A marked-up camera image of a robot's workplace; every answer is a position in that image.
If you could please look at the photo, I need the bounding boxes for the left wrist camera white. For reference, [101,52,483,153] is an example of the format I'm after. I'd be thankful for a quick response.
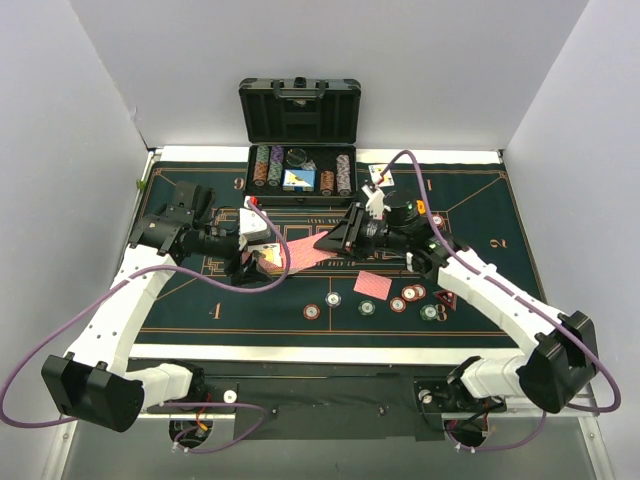
[238,208,271,251]

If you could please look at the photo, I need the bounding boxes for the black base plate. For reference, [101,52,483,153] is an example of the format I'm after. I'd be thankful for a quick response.
[172,361,506,441]

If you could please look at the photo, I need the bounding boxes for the purple green chips in case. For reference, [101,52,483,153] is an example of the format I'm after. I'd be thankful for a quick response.
[267,145,284,187]

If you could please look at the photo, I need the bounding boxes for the red playing card deck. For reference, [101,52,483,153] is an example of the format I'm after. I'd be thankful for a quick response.
[242,232,336,275]

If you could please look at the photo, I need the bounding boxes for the red card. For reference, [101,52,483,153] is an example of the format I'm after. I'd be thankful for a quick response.
[353,271,392,300]

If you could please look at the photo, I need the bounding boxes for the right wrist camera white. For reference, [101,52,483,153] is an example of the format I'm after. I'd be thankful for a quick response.
[361,182,390,220]

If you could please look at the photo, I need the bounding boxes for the green poker chip stack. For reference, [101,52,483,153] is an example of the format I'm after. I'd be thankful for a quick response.
[358,300,376,316]

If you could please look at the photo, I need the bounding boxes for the red poker chip stack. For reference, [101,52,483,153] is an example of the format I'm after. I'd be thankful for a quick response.
[303,304,321,321]

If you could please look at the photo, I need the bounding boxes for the black poker chip case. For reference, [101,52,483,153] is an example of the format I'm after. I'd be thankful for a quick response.
[238,77,362,207]

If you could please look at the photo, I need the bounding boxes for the blue poker chip stack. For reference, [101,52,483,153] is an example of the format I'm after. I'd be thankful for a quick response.
[325,292,342,308]

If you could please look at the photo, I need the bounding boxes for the blue card box in case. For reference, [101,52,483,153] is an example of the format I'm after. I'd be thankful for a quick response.
[281,169,316,192]

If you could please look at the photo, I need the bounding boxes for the black round button in case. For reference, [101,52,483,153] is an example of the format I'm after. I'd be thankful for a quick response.
[285,147,307,167]

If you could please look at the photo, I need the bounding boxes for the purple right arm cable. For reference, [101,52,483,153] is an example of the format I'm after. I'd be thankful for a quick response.
[379,149,622,453]

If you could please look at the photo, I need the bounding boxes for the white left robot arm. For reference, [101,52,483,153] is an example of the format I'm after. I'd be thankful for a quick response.
[41,181,273,432]

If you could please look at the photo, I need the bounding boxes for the face-up card seat one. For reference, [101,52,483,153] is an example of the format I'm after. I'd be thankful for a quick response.
[368,164,395,188]

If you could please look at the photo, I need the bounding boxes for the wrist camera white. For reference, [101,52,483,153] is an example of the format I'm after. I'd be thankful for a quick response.
[361,182,390,220]
[238,208,271,251]

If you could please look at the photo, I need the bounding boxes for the red triangular dealer button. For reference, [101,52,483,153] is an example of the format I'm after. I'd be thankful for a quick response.
[434,290,457,311]

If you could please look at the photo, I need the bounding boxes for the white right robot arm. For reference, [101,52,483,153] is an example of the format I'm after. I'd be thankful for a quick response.
[314,186,598,414]

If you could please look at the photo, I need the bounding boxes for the lilac chips in case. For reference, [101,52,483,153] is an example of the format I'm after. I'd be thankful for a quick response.
[336,154,351,196]

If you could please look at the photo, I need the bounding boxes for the orange chips in case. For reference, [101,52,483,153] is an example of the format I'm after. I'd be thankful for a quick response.
[320,170,335,196]

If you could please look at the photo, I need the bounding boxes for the green red chips in case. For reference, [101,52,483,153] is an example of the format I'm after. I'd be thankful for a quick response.
[253,145,270,187]

